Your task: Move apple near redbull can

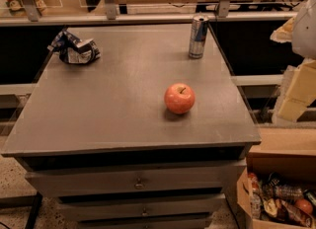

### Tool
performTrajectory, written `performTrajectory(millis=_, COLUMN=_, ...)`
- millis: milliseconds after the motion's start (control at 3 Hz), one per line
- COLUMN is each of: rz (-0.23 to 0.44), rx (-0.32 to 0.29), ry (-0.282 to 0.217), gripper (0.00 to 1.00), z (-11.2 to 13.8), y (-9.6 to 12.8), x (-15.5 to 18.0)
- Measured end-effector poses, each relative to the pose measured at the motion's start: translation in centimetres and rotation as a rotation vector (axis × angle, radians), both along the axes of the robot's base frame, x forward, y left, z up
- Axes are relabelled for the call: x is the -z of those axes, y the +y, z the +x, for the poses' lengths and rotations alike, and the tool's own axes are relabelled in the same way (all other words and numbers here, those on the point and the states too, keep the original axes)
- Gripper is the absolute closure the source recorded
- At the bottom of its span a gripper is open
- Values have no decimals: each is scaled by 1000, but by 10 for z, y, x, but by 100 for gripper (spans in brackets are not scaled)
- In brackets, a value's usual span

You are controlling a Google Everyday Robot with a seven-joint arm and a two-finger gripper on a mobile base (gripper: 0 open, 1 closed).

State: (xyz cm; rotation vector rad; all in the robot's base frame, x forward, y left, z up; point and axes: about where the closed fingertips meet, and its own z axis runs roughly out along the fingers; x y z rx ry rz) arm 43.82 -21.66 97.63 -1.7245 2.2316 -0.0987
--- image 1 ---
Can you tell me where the drawer knob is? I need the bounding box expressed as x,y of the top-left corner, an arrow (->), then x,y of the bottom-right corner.
141,208 -> 149,217
134,178 -> 144,190

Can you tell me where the red bull can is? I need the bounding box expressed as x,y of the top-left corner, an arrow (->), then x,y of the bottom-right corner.
189,14 -> 209,59

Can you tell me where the red apple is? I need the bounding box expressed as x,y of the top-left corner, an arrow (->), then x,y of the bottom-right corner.
164,83 -> 196,115

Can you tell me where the top drawer knob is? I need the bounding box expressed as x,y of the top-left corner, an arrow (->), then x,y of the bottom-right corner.
134,178 -> 144,190

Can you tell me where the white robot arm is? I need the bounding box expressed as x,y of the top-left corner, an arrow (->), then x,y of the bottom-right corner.
270,0 -> 316,122

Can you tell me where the crumpled blue chip bag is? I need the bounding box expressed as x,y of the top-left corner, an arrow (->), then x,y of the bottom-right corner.
47,29 -> 101,65

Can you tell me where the cardboard box of snacks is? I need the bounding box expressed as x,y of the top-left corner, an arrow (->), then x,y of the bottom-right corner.
237,153 -> 316,229

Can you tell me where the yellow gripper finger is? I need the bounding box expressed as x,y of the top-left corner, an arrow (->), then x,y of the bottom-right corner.
277,59 -> 316,122
270,17 -> 295,43

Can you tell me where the grey drawer cabinet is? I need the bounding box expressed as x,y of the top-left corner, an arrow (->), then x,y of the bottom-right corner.
3,24 -> 261,229

